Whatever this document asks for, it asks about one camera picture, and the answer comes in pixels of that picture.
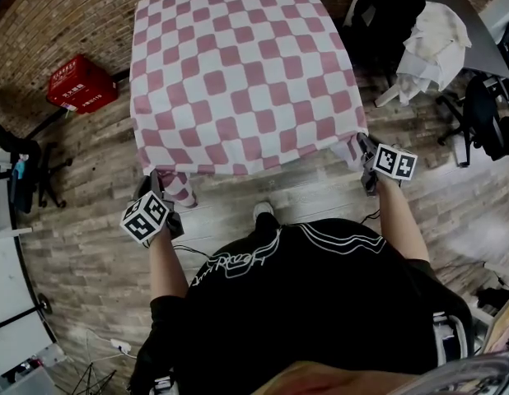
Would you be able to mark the pink checkered tablecloth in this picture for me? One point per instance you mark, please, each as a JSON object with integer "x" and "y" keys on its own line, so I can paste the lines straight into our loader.
{"x": 246, "y": 76}

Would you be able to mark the blue item on chair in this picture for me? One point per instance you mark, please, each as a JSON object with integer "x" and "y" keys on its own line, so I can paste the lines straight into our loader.
{"x": 20, "y": 167}

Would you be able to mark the black printed t-shirt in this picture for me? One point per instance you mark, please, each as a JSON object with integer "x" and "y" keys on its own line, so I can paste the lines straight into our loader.
{"x": 304, "y": 311}

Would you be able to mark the black pole with disc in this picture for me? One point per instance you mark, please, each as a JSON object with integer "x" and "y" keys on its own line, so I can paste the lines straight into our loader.
{"x": 43, "y": 303}

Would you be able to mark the clear plastic box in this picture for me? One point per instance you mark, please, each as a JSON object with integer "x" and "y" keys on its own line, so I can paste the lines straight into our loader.
{"x": 32, "y": 379}

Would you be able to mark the grey head-mount rim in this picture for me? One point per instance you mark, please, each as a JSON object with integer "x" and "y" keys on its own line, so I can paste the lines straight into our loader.
{"x": 464, "y": 377}

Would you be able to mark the red fire equipment box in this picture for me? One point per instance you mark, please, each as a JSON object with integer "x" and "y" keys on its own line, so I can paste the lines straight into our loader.
{"x": 83, "y": 85}

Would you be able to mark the black mesh office chair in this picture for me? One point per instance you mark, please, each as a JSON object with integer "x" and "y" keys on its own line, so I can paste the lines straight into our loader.
{"x": 382, "y": 19}

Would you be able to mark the black tripod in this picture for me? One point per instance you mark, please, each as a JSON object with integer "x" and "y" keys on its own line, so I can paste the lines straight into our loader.
{"x": 94, "y": 381}

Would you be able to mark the black trousers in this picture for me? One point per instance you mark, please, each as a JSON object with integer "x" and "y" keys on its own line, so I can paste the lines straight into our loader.
{"x": 267, "y": 222}

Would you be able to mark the person's left forearm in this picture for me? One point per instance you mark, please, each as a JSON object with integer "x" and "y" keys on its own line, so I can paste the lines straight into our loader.
{"x": 168, "y": 270}

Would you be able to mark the person's right forearm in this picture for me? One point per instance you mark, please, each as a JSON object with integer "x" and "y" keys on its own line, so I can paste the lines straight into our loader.
{"x": 402, "y": 220}

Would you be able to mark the white desk with black edge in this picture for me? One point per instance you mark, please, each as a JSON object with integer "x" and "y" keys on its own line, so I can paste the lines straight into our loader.
{"x": 7, "y": 270}

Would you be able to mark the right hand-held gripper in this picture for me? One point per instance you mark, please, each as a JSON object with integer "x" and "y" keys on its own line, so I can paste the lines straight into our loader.
{"x": 396, "y": 163}

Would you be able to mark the white sneaker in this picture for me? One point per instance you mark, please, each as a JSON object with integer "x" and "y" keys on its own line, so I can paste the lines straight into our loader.
{"x": 263, "y": 209}

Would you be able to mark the crumpled white cloth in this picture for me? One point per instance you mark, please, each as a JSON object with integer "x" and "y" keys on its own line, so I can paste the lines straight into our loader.
{"x": 435, "y": 47}

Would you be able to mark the white power strip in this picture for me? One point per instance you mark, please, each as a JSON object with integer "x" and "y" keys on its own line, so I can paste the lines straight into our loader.
{"x": 120, "y": 345}

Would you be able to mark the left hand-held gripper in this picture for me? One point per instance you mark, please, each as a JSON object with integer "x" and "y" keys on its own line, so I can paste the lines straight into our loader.
{"x": 145, "y": 220}

